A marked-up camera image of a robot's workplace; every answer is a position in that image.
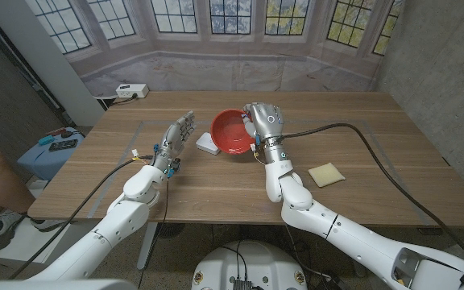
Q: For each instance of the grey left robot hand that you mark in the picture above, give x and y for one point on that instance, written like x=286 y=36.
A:
x=173 y=139

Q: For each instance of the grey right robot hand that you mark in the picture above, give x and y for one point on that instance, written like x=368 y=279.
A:
x=270 y=121

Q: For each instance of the red bowl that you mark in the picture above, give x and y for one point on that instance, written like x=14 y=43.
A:
x=230 y=133

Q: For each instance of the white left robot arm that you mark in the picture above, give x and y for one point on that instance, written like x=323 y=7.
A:
x=123 y=219

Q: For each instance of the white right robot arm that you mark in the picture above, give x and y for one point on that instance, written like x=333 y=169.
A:
x=357 y=241

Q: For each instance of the yellow sticky note pad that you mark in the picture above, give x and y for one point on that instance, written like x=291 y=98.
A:
x=326 y=174

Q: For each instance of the small white box device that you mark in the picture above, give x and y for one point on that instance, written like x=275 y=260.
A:
x=205 y=143

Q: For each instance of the white power strip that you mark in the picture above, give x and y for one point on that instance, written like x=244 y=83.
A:
x=132 y=90

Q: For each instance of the printed window backdrop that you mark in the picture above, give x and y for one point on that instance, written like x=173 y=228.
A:
x=232 y=68

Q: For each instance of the grey table leg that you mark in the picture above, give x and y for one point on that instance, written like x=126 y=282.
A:
x=146 y=245

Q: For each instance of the red small item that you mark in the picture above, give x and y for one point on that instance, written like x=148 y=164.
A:
x=56 y=131

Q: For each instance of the cyan small item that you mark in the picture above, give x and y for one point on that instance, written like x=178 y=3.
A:
x=46 y=140

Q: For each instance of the blue stool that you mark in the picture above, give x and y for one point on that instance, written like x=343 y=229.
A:
x=42 y=161

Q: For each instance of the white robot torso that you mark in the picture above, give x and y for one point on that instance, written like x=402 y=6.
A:
x=248 y=262

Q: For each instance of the grey perforated metal panel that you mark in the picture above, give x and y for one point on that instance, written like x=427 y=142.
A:
x=10 y=100

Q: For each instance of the white floor platform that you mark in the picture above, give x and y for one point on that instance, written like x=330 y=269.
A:
x=18 y=249

